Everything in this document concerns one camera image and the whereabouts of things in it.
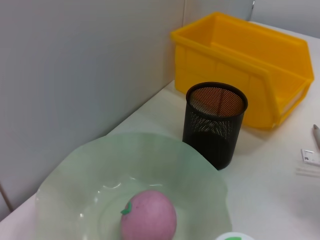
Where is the pink toy peach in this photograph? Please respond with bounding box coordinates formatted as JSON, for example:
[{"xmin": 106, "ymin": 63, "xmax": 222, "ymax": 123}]
[{"xmin": 120, "ymin": 189, "xmax": 178, "ymax": 240}]

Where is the clear green-label water bottle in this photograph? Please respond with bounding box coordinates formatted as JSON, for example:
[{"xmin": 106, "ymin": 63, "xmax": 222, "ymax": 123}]
[{"xmin": 214, "ymin": 231, "xmax": 255, "ymax": 240}]

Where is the green wavy glass fruit plate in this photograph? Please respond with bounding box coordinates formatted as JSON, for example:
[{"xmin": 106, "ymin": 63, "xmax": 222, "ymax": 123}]
[{"xmin": 34, "ymin": 131, "xmax": 233, "ymax": 240}]

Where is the black mesh pen holder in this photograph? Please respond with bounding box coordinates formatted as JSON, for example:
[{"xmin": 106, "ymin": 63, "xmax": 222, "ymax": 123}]
[{"xmin": 181, "ymin": 81, "xmax": 249, "ymax": 171}]

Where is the transparent plastic ruler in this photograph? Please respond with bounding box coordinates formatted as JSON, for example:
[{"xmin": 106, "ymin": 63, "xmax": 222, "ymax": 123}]
[{"xmin": 296, "ymin": 148, "xmax": 320, "ymax": 177}]

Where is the silver pen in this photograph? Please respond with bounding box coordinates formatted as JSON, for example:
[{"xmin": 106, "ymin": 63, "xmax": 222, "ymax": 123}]
[{"xmin": 313, "ymin": 124, "xmax": 320, "ymax": 152}]

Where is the yellow plastic bin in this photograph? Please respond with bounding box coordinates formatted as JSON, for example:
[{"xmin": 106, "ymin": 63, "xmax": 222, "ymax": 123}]
[{"xmin": 170, "ymin": 11, "xmax": 315, "ymax": 131}]

